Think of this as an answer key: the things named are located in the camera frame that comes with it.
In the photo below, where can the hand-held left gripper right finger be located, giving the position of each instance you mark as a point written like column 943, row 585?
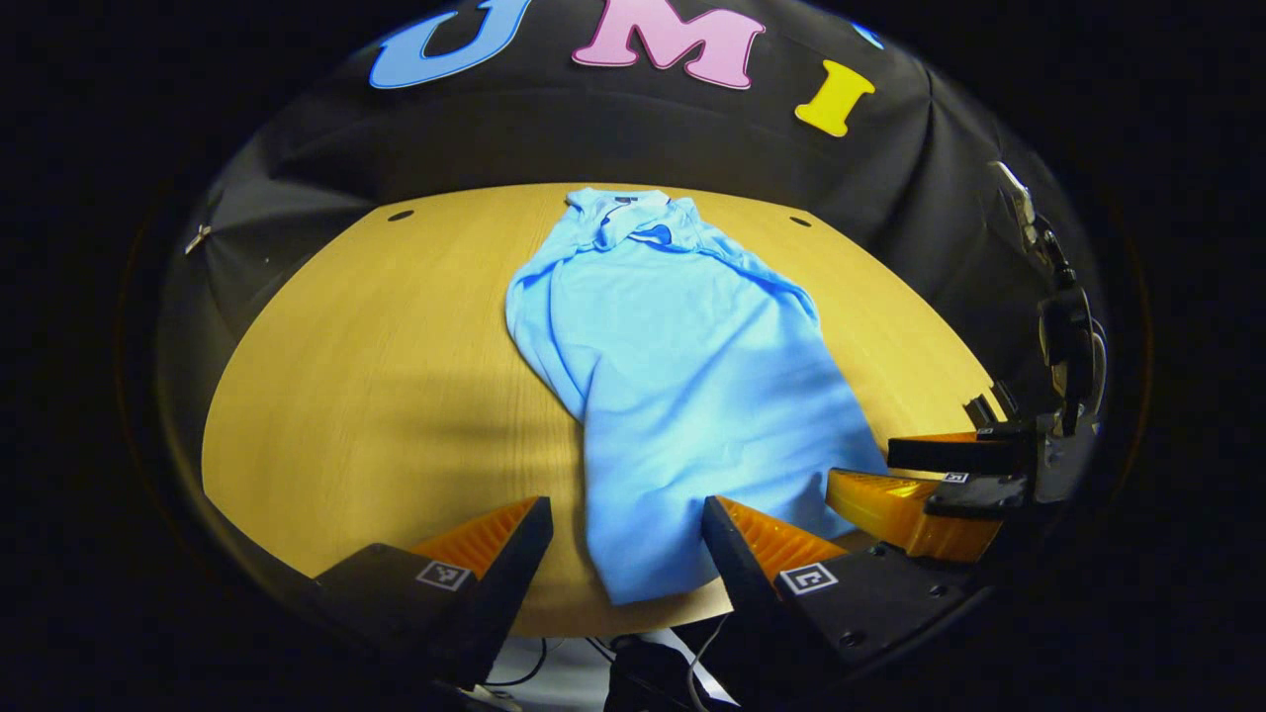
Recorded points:
column 747, row 583

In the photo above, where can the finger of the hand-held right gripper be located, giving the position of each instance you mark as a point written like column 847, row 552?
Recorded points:
column 949, row 455
column 900, row 509

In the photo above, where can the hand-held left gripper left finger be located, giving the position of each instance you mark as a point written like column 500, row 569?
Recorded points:
column 499, row 588

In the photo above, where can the light blue T-shirt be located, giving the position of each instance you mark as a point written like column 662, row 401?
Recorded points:
column 682, row 396

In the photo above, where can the dark object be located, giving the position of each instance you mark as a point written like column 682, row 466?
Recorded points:
column 648, row 682

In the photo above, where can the black backdrop cloth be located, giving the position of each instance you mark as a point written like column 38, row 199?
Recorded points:
column 593, row 138

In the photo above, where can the white backdrop clip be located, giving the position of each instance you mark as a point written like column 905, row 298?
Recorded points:
column 198, row 237

